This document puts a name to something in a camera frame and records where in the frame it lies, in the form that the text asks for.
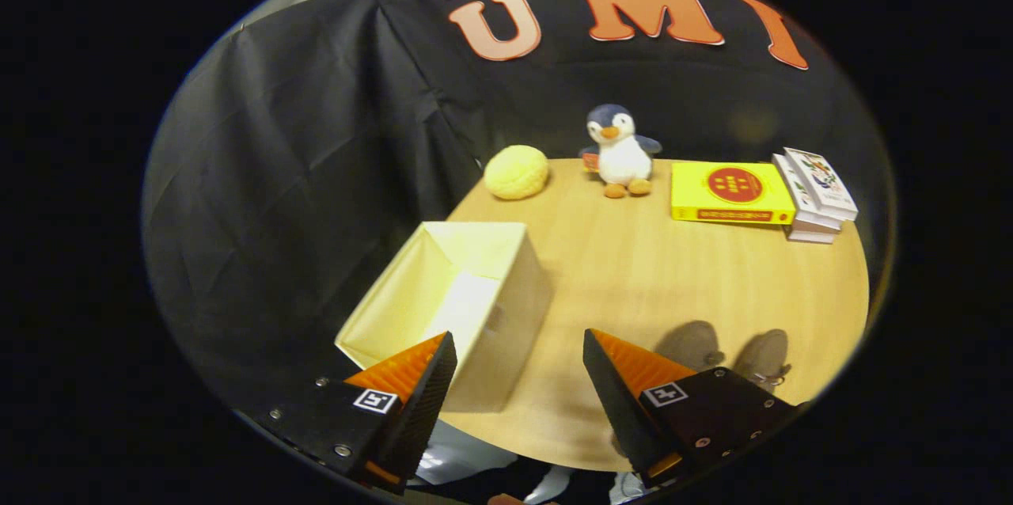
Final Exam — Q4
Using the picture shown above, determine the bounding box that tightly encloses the beige fabric storage box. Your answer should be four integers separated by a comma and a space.
334, 221, 554, 414

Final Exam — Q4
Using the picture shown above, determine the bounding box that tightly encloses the penguin plush toy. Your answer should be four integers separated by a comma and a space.
578, 104, 663, 199

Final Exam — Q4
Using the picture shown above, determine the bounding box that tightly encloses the yellow plush ball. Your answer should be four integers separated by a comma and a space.
483, 144, 550, 201

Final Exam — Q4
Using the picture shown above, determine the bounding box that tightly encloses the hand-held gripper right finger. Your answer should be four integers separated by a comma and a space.
582, 328, 805, 489

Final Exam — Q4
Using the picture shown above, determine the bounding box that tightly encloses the yellow book with red circle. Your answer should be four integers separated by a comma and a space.
670, 161, 797, 226

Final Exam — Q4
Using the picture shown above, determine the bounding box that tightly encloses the black backdrop cloth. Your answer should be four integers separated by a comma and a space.
142, 0, 897, 411

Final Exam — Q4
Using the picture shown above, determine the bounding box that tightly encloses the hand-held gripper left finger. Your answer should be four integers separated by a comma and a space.
253, 331, 459, 495

